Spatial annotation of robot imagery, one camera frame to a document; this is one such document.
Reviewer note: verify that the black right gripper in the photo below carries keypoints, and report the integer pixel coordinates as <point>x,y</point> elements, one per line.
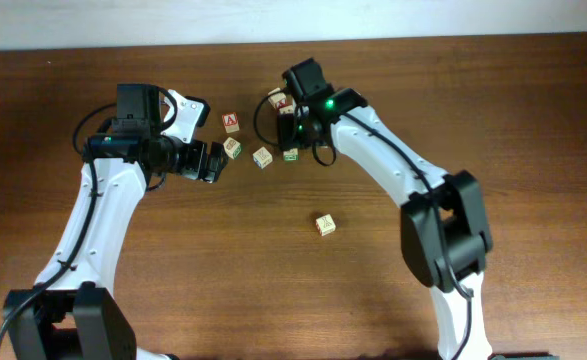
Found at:
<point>285,132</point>

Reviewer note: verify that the wooden block red I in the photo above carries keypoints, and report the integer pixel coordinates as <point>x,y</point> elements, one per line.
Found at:
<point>325,225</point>

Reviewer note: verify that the wooden block blue 5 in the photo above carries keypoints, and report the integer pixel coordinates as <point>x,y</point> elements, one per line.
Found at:
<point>288,109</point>

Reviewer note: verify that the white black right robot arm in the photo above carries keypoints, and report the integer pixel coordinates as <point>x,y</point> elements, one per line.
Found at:
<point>445,236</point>

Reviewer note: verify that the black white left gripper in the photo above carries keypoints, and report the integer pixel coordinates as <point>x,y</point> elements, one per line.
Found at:
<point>193,166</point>

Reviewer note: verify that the wooden block red leaf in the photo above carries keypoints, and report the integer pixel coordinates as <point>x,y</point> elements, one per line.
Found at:
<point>277,98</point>

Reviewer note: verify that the wooden block blue S K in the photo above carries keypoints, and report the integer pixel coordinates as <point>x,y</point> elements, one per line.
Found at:
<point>262,157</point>

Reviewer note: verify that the wooden block red A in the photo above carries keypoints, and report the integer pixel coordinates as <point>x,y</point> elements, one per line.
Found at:
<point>231,122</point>

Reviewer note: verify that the wooden block green R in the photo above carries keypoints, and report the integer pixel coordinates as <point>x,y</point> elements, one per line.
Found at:
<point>291,155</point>

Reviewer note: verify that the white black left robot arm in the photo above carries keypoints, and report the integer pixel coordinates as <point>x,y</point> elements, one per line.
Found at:
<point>70,312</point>

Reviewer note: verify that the wooden block green side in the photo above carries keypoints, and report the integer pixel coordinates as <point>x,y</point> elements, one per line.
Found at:
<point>232,147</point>

